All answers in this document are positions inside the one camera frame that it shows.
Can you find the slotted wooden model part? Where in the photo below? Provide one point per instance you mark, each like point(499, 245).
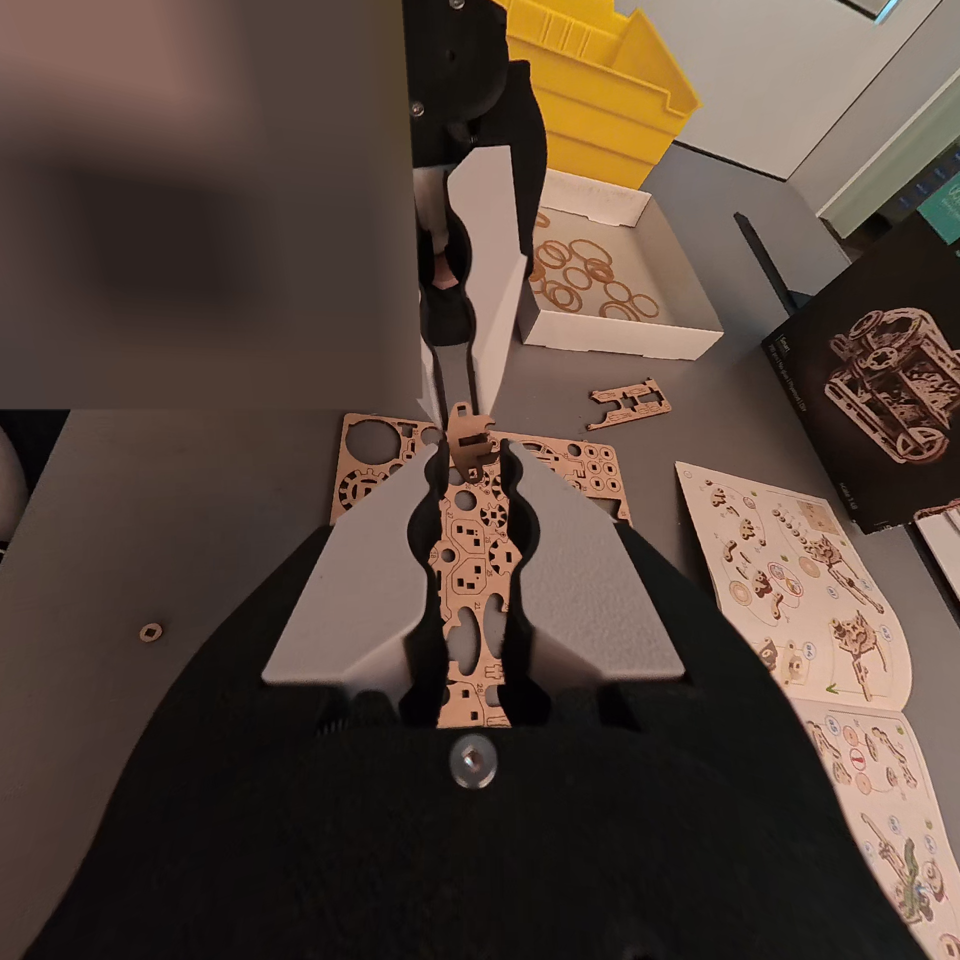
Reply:
point(469, 442)

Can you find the yellow plastic bin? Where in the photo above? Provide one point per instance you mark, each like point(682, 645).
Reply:
point(592, 82)

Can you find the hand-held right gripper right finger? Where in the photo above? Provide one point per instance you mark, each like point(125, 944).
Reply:
point(600, 607)

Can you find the person's left hand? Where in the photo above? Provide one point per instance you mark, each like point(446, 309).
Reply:
point(445, 271)

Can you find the notched wooden sheet strip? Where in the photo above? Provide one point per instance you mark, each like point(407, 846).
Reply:
point(607, 416)

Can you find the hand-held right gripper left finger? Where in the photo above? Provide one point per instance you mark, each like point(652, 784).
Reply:
point(352, 607)

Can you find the teal box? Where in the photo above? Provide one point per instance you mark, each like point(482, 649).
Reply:
point(941, 206)

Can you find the black model kit box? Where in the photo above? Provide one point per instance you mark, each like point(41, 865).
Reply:
point(922, 480)

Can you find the white cardboard box tray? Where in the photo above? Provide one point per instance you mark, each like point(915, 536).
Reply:
point(622, 341)

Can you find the small wooden washer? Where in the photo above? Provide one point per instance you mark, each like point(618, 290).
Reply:
point(145, 632)

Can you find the large wooden part sheet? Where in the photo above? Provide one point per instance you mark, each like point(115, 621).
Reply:
point(480, 596)

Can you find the pile of tan rubber bands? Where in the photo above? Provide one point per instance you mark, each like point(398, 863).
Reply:
point(559, 296)

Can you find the instruction booklet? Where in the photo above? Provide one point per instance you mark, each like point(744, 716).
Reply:
point(795, 600)

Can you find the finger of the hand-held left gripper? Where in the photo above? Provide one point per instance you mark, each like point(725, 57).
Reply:
point(495, 247)
point(431, 382)

